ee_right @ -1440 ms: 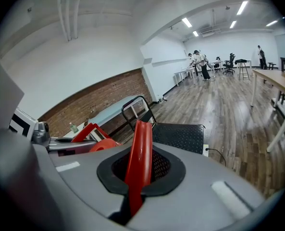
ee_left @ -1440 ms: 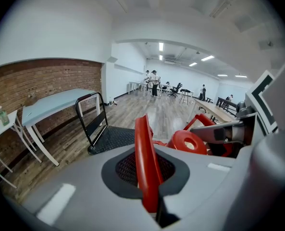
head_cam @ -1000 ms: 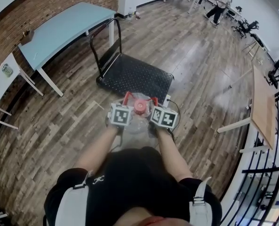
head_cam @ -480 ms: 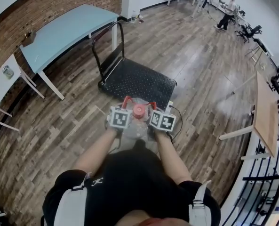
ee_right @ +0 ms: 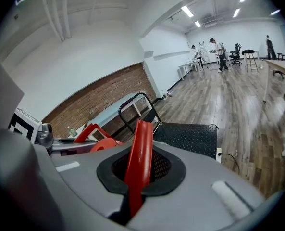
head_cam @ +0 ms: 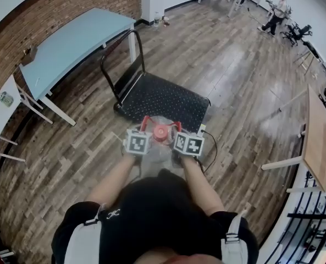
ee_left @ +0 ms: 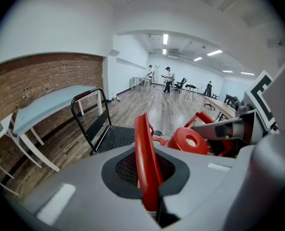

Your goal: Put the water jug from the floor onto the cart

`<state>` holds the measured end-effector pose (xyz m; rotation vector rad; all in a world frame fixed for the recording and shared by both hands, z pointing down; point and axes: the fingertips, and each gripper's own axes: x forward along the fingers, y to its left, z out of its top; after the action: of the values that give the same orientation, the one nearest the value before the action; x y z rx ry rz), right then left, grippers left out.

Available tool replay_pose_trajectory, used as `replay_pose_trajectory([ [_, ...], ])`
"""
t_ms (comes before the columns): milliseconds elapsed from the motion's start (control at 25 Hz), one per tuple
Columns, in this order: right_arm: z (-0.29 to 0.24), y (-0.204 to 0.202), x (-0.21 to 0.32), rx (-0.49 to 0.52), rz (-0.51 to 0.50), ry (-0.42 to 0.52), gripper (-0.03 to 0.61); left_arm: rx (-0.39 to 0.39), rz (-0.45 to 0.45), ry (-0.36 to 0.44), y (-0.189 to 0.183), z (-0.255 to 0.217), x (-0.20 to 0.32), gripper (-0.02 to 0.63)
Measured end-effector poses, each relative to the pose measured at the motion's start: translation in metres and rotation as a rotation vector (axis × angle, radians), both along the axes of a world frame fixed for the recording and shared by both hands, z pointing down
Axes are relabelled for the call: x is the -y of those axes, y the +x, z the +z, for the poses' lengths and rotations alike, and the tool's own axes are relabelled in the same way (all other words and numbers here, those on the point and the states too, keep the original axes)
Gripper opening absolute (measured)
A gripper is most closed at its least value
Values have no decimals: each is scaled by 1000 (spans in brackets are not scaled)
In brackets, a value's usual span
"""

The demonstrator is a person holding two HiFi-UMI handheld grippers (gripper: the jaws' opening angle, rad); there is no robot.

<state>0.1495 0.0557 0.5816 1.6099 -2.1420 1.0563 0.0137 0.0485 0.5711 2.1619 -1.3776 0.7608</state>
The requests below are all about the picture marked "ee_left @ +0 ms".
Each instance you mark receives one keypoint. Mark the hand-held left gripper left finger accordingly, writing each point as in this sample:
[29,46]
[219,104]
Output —
[84,196]

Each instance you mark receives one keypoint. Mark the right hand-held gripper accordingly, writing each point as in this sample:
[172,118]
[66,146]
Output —
[257,119]

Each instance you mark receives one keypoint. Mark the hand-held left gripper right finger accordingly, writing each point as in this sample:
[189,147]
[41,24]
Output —
[216,194]

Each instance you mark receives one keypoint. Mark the black platform cart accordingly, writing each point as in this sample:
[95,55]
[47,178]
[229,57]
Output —
[119,136]

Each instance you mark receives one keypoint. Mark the long wooden desk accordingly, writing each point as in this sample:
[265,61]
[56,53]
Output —
[224,108]

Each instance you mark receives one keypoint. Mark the black low table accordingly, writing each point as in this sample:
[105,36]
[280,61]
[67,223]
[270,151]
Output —
[230,98]

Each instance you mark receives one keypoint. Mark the black office chair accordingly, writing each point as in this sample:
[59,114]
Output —
[209,105]
[180,84]

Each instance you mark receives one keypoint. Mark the tall stool table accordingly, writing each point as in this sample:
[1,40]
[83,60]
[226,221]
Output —
[190,86]

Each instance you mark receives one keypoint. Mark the white air conditioner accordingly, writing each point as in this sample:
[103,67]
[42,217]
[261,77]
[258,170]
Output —
[174,55]

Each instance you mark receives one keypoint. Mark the white table with pale top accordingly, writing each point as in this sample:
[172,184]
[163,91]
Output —
[51,102]

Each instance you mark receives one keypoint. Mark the long white table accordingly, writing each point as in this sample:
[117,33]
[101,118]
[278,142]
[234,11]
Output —
[141,78]

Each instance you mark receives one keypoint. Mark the ceiling light panels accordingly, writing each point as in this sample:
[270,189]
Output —
[165,38]

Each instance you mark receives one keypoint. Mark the brown object on table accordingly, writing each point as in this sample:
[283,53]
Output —
[26,101]

